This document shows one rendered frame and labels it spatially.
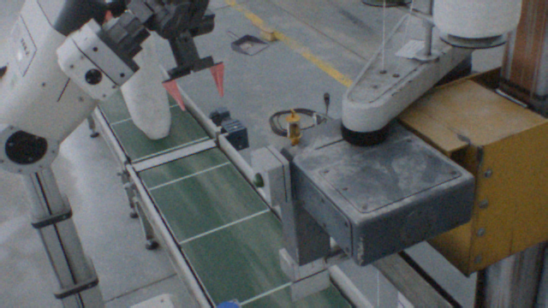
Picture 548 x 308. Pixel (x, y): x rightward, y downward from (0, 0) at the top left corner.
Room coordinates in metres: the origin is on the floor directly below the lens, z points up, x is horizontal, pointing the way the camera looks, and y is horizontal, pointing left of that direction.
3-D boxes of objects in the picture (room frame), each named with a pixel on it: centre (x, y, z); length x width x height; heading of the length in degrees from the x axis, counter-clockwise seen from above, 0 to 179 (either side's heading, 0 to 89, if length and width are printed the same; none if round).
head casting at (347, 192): (0.94, -0.17, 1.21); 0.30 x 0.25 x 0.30; 23
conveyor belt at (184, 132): (3.60, 0.90, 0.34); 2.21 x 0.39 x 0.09; 23
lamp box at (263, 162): (0.99, 0.01, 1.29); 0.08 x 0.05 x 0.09; 23
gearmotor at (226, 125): (2.83, 0.23, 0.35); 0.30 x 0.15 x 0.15; 23
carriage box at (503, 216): (1.10, -0.47, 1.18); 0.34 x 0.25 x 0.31; 113
